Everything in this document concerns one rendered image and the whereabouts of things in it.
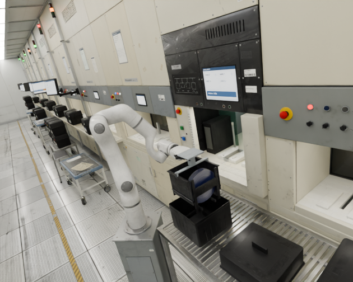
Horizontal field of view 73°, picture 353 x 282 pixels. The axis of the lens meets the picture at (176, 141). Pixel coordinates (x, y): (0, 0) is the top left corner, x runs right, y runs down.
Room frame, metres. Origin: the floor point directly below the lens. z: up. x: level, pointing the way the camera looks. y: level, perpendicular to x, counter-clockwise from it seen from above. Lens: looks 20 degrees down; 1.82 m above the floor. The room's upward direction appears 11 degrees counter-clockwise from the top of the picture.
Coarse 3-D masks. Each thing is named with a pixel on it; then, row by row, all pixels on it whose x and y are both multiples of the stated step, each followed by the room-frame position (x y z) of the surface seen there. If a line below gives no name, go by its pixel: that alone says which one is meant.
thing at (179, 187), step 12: (180, 156) 1.21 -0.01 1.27; (192, 156) 1.18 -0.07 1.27; (180, 168) 1.30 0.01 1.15; (192, 168) 1.35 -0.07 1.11; (216, 168) 1.20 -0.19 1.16; (180, 180) 1.16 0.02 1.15; (192, 180) 1.10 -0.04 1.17; (216, 180) 1.19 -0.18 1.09; (180, 192) 1.19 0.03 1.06; (192, 192) 1.10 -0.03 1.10; (204, 192) 1.14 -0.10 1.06; (216, 192) 1.20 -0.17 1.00; (192, 204) 1.10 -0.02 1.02
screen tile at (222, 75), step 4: (220, 72) 1.50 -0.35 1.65; (224, 72) 1.48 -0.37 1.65; (228, 72) 1.45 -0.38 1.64; (220, 76) 1.51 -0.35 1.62; (224, 76) 1.48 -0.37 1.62; (228, 76) 1.45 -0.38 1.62; (232, 76) 1.43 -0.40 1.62; (232, 80) 1.43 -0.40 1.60; (220, 84) 1.51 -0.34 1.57; (224, 84) 1.49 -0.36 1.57; (228, 84) 1.46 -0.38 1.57; (232, 84) 1.43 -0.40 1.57; (224, 88) 1.49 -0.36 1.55; (228, 88) 1.46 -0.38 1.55; (232, 88) 1.43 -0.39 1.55
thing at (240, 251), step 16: (256, 224) 1.03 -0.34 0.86; (240, 240) 0.95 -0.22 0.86; (256, 240) 0.93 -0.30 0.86; (272, 240) 0.91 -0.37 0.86; (288, 240) 0.89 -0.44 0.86; (224, 256) 0.87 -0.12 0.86; (240, 256) 0.85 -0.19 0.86; (256, 256) 0.83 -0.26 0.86; (272, 256) 0.82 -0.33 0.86; (288, 256) 0.80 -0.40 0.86; (240, 272) 0.79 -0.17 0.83; (256, 272) 0.75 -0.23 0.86; (272, 272) 0.74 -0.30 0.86; (288, 272) 0.75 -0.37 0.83
